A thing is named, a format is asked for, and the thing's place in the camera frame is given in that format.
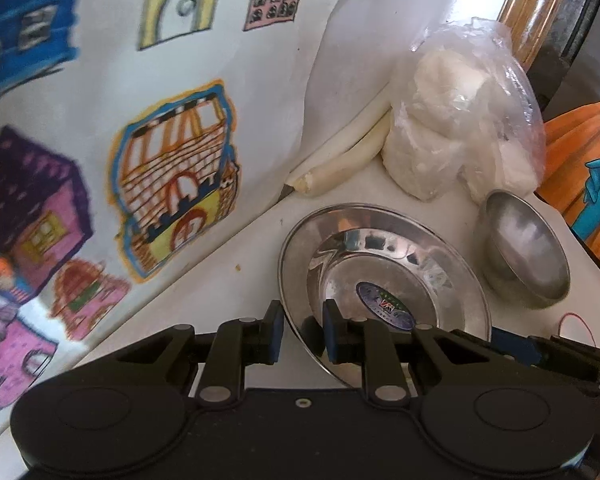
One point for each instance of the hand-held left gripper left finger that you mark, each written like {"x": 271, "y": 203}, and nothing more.
{"x": 276, "y": 332}

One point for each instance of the wooden door frame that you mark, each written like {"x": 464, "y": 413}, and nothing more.
{"x": 535, "y": 5}

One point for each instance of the clear bag of white lumps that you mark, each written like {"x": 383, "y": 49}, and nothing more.
{"x": 450, "y": 125}

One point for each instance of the dark door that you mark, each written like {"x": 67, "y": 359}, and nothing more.
{"x": 587, "y": 15}

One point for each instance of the colourful houses drawing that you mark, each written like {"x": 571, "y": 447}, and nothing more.
{"x": 130, "y": 110}

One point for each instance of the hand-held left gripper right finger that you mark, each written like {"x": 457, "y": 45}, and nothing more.
{"x": 330, "y": 332}

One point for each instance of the steel plate with round sticker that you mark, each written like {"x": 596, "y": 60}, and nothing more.
{"x": 405, "y": 260}

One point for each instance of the orange dress poster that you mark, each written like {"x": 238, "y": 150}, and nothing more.
{"x": 585, "y": 160}

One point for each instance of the white printed table mat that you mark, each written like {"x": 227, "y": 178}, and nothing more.
{"x": 260, "y": 260}

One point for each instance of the small steel bowl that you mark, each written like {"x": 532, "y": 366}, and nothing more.
{"x": 525, "y": 250}

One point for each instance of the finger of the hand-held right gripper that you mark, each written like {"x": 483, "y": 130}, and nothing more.
{"x": 519, "y": 347}

